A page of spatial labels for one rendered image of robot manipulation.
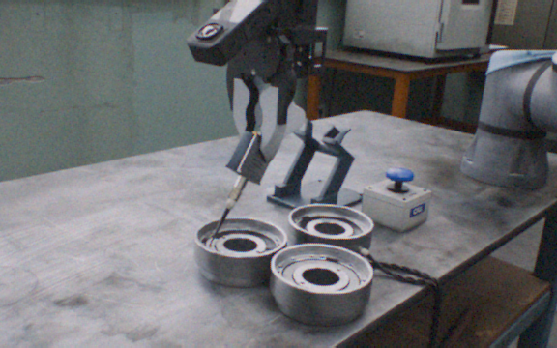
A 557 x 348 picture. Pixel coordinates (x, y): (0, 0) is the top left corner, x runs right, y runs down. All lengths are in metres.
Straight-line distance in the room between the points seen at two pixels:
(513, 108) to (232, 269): 0.61
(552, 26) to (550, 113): 3.48
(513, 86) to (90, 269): 0.72
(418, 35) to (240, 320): 2.45
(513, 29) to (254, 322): 4.11
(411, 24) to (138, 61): 1.32
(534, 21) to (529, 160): 3.46
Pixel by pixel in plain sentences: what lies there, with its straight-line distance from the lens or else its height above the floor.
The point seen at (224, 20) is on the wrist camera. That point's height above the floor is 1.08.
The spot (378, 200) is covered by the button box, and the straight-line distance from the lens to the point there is 0.81.
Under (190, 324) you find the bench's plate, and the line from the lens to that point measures 0.57.
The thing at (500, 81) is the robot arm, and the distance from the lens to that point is 1.06.
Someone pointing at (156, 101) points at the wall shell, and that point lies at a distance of 2.50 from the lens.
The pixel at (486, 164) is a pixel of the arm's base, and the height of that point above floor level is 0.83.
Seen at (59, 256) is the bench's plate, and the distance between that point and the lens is 0.71.
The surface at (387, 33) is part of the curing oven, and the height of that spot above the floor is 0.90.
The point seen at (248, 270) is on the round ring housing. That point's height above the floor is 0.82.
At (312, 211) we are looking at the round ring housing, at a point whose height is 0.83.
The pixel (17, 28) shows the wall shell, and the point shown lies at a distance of 2.18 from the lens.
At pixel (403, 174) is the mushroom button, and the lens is 0.81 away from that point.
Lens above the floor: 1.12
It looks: 18 degrees down
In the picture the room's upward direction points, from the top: 4 degrees clockwise
